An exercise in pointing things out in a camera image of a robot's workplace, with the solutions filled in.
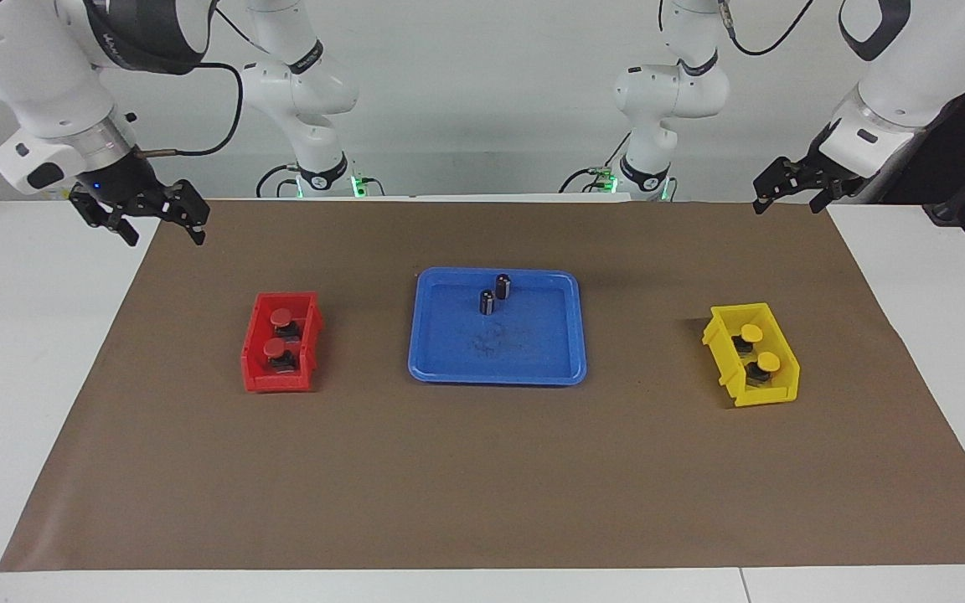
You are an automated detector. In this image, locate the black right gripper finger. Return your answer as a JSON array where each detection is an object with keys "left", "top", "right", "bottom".
[
  {"left": 72, "top": 199, "right": 142, "bottom": 248},
  {"left": 163, "top": 179, "right": 210, "bottom": 246}
]

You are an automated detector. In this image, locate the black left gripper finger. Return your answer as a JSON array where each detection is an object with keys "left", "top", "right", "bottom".
[
  {"left": 809, "top": 180, "right": 852, "bottom": 214},
  {"left": 752, "top": 157, "right": 810, "bottom": 215}
]

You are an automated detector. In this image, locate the blue plastic tray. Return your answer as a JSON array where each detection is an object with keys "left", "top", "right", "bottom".
[{"left": 407, "top": 267, "right": 588, "bottom": 387}]

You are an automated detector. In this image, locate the red plastic bin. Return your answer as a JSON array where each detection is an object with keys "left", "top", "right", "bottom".
[{"left": 240, "top": 291, "right": 325, "bottom": 393}]

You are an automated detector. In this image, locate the yellow plastic bin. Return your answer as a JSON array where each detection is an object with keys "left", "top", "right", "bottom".
[{"left": 702, "top": 302, "right": 801, "bottom": 409}]

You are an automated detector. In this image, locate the brown paper mat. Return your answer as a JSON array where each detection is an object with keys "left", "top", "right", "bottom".
[{"left": 0, "top": 198, "right": 965, "bottom": 573}]

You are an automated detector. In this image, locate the black base cable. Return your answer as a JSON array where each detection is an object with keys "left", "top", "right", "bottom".
[
  {"left": 255, "top": 162, "right": 303, "bottom": 199},
  {"left": 558, "top": 134, "right": 634, "bottom": 195}
]

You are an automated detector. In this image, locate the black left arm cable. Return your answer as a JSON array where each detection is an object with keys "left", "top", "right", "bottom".
[{"left": 658, "top": 0, "right": 816, "bottom": 58}]

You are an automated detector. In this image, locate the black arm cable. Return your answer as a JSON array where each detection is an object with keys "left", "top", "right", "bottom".
[
  {"left": 137, "top": 7, "right": 282, "bottom": 160},
  {"left": 658, "top": 0, "right": 816, "bottom": 58}
]

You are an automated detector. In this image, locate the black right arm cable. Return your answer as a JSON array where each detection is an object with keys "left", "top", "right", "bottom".
[{"left": 137, "top": 7, "right": 282, "bottom": 160}]

